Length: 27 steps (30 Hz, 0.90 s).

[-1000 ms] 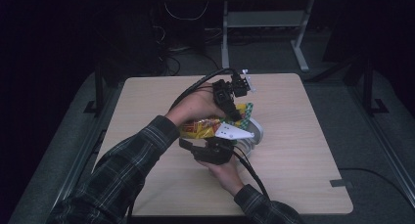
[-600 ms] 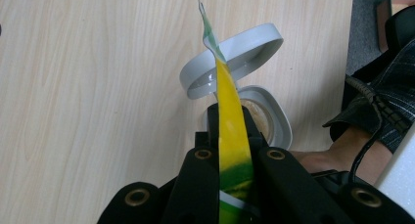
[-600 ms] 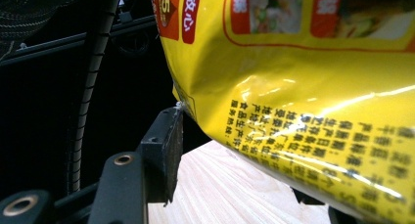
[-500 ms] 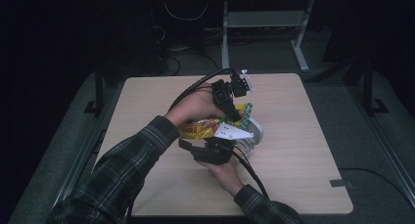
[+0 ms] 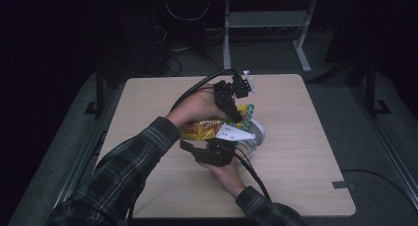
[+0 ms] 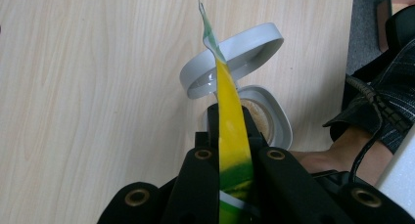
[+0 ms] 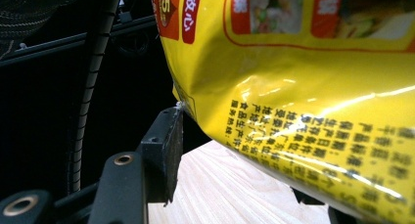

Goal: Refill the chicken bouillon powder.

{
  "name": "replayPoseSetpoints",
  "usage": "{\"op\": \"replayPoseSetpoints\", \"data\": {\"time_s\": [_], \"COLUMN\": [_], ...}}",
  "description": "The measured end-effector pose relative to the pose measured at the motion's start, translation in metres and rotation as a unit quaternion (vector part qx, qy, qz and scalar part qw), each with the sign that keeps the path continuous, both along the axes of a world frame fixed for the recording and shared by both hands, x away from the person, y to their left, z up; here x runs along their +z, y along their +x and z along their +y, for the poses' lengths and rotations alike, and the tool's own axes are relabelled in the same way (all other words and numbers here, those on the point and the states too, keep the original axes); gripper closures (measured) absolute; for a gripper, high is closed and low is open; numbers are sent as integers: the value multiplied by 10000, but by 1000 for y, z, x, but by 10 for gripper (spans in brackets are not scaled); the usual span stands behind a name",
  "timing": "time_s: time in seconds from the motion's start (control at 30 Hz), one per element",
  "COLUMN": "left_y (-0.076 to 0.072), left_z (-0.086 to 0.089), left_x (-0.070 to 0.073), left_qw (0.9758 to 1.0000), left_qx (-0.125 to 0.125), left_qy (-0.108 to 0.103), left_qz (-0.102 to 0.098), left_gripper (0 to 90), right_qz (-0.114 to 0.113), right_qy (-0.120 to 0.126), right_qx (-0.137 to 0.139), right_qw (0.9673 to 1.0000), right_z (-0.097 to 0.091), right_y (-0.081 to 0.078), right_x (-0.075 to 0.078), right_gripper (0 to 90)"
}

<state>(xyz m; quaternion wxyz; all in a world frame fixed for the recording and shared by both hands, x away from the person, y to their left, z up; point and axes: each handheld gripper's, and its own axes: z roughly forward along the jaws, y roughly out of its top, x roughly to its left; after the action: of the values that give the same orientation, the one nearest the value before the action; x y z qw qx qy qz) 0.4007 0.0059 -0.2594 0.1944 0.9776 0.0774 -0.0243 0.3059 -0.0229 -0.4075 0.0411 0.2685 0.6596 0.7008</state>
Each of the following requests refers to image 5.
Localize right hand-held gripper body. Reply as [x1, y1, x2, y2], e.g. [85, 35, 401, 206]
[193, 122, 256, 168]

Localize black floor cable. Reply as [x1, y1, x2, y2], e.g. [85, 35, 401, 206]
[339, 169, 418, 210]

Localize hand-held gripper cable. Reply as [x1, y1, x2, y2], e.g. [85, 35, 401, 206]
[126, 68, 239, 226]
[234, 146, 272, 202]

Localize person's right hand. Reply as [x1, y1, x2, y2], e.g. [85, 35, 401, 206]
[198, 158, 245, 192]

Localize black tangled floor cables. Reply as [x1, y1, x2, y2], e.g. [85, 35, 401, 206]
[157, 25, 225, 77]

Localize grey metal floor rail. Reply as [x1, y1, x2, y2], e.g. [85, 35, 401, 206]
[45, 97, 112, 226]
[353, 86, 418, 204]

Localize yellow green spouted pouch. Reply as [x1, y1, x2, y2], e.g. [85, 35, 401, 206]
[180, 103, 255, 141]

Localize left hand-held gripper cable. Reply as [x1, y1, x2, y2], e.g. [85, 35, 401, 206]
[126, 68, 239, 226]

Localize grey tape strip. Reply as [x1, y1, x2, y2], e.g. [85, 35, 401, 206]
[332, 181, 357, 190]

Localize right hand-held gripper cable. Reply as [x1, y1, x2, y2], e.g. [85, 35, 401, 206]
[234, 146, 272, 202]

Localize white metal desk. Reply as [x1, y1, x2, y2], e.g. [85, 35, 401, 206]
[210, 0, 329, 74]

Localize black metal stand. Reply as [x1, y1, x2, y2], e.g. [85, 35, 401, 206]
[364, 59, 392, 116]
[83, 66, 106, 116]

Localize person's left hand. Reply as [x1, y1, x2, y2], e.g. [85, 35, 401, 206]
[167, 92, 228, 128]

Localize white hanging cable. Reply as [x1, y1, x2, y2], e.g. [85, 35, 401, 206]
[165, 1, 211, 22]

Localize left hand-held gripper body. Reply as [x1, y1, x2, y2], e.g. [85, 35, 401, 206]
[213, 69, 257, 108]

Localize white lidded plastic jug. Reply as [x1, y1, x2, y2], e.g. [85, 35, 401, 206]
[235, 117, 266, 160]

